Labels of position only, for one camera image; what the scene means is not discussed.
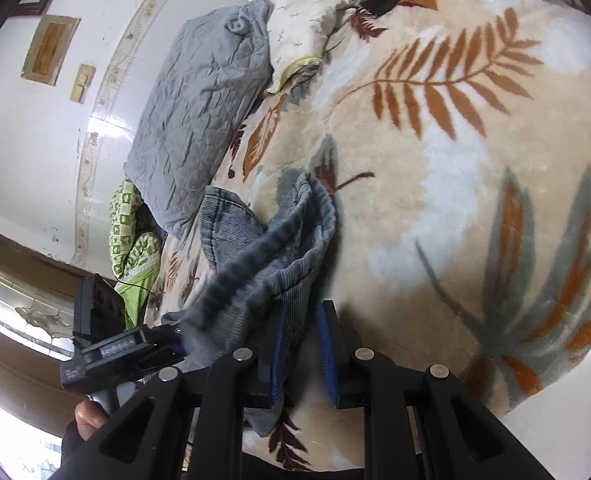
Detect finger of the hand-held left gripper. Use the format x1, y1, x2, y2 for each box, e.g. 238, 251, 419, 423
146, 324, 188, 368

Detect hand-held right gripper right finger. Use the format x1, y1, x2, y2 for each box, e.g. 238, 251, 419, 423
315, 300, 559, 480

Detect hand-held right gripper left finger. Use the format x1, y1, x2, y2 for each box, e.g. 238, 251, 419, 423
62, 305, 288, 480

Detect grey denim pants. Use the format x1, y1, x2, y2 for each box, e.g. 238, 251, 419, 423
160, 172, 339, 438

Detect person's left hand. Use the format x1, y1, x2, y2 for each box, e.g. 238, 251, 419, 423
74, 400, 107, 431

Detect wooden door with leaded glass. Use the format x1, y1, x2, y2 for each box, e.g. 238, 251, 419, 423
0, 220, 126, 463

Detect green patterned quilt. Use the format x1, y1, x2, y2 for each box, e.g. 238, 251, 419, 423
108, 177, 163, 328

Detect leaf print blanket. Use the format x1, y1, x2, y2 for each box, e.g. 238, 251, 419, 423
142, 0, 591, 473

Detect grey quilted pillow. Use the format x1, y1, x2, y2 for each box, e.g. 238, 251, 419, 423
124, 0, 275, 238

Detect cream printed pillow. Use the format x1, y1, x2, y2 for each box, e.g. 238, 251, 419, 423
248, 0, 366, 95

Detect thin black cable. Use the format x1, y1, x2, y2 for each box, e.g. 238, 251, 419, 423
112, 270, 152, 295

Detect metal framed wall panel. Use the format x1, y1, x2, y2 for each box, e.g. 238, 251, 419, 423
21, 15, 82, 86

